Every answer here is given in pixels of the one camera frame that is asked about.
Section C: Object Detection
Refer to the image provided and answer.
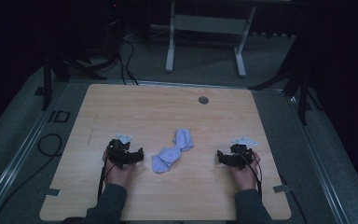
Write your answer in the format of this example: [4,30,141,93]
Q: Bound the light blue sock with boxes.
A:
[150,145,183,175]
[172,128,195,153]

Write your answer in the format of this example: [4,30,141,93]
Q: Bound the grey tape piece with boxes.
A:
[45,188,62,198]
[272,184,292,194]

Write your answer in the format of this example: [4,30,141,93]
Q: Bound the white metal table frame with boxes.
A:
[164,0,257,78]

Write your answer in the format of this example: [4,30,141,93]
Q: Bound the black hanging cables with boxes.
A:
[117,18,140,86]

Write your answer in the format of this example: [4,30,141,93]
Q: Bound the thin black floor cable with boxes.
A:
[278,172,310,224]

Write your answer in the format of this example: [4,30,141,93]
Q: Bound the black floor tape mark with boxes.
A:
[48,109,72,123]

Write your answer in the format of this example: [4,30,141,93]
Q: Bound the person's right hand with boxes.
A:
[228,150,262,191]

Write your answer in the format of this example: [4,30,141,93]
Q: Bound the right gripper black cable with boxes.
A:
[238,148,264,201]

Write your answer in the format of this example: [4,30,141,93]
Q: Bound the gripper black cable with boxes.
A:
[238,148,264,201]
[97,157,117,203]

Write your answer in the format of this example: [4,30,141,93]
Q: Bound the person's left hand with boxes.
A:
[102,148,138,189]

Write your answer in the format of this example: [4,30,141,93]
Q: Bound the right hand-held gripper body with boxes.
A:
[227,135,259,171]

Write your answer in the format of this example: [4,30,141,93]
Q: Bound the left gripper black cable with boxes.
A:
[97,157,117,203]

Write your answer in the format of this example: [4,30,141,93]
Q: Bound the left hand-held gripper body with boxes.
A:
[106,133,139,169]

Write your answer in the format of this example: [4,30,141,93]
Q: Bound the black metal stand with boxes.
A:
[40,18,121,112]
[248,31,324,127]

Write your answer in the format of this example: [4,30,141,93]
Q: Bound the metal floor rail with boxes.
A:
[0,81,71,224]
[287,92,358,224]

